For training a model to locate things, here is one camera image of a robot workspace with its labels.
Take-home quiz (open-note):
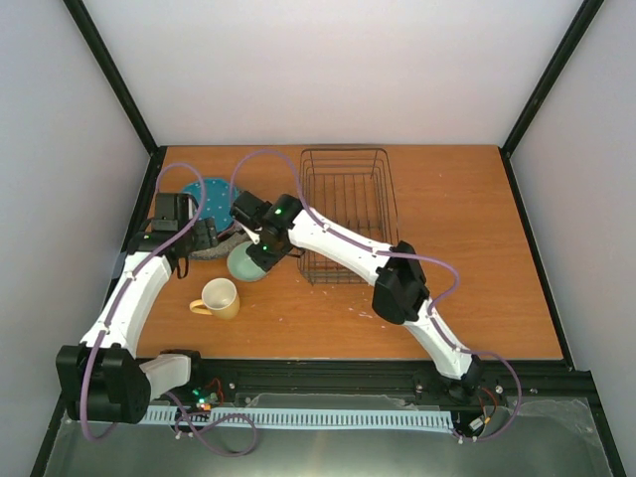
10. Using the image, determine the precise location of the teal dotted plate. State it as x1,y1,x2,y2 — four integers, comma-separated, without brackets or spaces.
181,177,241,233

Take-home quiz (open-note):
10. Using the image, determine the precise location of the light green bowl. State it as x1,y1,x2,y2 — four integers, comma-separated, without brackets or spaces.
227,241,266,282

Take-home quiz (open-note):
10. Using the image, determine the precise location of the yellow mug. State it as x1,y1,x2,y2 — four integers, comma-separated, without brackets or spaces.
189,278,240,320

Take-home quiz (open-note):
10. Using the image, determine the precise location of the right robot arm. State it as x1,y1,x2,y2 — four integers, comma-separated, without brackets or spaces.
230,192,483,403

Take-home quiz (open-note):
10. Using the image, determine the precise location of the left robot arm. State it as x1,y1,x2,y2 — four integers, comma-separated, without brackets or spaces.
56,219,217,423

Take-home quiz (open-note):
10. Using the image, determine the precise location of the grey speckled plate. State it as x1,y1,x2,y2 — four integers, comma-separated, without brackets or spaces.
189,234,249,261

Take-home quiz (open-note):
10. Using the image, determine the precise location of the small electronics board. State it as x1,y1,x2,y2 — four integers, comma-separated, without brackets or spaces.
192,378,225,411

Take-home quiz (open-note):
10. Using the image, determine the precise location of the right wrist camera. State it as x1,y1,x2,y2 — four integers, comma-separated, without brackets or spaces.
238,223,260,243

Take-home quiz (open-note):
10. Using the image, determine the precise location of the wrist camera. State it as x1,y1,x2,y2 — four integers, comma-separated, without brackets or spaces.
150,193,198,233
238,223,260,243

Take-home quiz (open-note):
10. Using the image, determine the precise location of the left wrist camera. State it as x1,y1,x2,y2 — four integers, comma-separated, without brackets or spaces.
150,193,198,233

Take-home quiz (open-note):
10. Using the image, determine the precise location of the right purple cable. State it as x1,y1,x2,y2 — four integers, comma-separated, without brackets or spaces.
229,148,523,443

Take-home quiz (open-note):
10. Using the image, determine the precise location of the black wire dish rack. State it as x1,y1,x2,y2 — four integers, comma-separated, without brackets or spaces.
296,146,398,286

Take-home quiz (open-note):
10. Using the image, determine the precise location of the black aluminium frame rail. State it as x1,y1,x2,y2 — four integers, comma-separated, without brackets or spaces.
64,357,597,413

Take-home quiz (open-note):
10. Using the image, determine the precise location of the light blue cable duct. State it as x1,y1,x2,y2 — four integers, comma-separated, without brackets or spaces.
143,402,455,431

